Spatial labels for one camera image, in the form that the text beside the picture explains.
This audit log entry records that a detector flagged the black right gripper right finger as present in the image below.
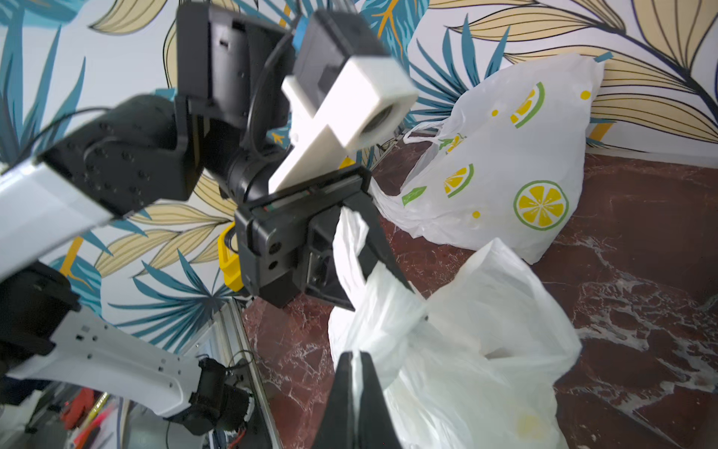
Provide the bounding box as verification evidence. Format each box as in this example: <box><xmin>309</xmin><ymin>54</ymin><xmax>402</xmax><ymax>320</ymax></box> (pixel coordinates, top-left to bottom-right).
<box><xmin>356</xmin><ymin>352</ymin><xmax>402</xmax><ymax>449</ymax></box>

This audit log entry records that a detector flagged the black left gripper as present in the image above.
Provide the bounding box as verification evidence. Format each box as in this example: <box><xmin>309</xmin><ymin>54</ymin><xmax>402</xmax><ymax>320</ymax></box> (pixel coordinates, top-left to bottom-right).
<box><xmin>235</xmin><ymin>165</ymin><xmax>413</xmax><ymax>311</ymax></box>

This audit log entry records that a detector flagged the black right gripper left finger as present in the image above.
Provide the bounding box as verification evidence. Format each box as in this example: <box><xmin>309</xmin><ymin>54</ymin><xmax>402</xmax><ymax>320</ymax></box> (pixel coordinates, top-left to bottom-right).
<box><xmin>312</xmin><ymin>352</ymin><xmax>355</xmax><ymax>449</ymax></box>

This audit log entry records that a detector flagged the white lemon plastic bag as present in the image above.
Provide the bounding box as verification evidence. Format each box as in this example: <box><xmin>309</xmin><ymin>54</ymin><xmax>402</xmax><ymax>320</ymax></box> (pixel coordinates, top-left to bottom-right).
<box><xmin>328</xmin><ymin>208</ymin><xmax>582</xmax><ymax>448</ymax></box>

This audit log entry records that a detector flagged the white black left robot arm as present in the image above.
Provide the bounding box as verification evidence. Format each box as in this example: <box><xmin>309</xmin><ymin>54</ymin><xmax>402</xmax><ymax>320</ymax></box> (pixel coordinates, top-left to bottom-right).
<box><xmin>1</xmin><ymin>1</ymin><xmax>418</xmax><ymax>435</ymax></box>

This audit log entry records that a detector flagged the yellow tool box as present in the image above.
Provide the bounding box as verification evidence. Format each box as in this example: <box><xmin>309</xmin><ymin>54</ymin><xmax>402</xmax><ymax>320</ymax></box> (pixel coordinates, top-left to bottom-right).
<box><xmin>217</xmin><ymin>224</ymin><xmax>244</xmax><ymax>292</ymax></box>

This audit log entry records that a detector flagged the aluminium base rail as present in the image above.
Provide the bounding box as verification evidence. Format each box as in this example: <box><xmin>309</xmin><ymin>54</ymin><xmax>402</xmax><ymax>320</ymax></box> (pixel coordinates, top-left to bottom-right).
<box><xmin>179</xmin><ymin>299</ymin><xmax>282</xmax><ymax>449</ymax></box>

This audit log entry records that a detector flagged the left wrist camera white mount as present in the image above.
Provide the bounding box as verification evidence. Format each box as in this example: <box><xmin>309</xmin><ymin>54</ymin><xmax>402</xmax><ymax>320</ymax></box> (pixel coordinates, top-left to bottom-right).
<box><xmin>267</xmin><ymin>7</ymin><xmax>420</xmax><ymax>195</ymax></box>

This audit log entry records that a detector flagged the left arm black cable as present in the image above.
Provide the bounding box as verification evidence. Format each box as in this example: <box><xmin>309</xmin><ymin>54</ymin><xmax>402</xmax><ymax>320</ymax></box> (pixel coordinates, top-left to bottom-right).
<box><xmin>16</xmin><ymin>106</ymin><xmax>113</xmax><ymax>155</ymax></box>

